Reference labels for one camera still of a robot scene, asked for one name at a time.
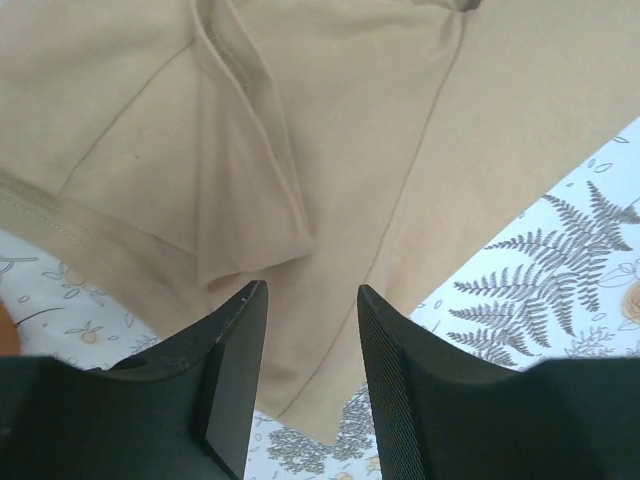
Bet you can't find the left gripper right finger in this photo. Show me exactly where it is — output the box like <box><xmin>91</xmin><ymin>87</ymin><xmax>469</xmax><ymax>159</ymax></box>
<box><xmin>357</xmin><ymin>285</ymin><xmax>639</xmax><ymax>480</ymax></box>

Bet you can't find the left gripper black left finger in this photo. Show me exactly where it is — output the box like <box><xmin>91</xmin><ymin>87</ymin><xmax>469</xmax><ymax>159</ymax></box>
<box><xmin>1</xmin><ymin>281</ymin><xmax>268</xmax><ymax>480</ymax></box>

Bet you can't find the beige t-shirt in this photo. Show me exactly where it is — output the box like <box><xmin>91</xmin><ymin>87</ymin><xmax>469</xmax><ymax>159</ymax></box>
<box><xmin>1</xmin><ymin>1</ymin><xmax>639</xmax><ymax>443</ymax></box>

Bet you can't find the floral patterned table mat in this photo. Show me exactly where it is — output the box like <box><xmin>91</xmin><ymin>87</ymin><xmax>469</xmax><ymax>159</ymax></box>
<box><xmin>0</xmin><ymin>117</ymin><xmax>640</xmax><ymax>480</ymax></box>

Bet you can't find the orange plastic basket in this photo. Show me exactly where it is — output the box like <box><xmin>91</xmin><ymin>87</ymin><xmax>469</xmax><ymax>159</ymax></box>
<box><xmin>0</xmin><ymin>302</ymin><xmax>22</xmax><ymax>356</ymax></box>

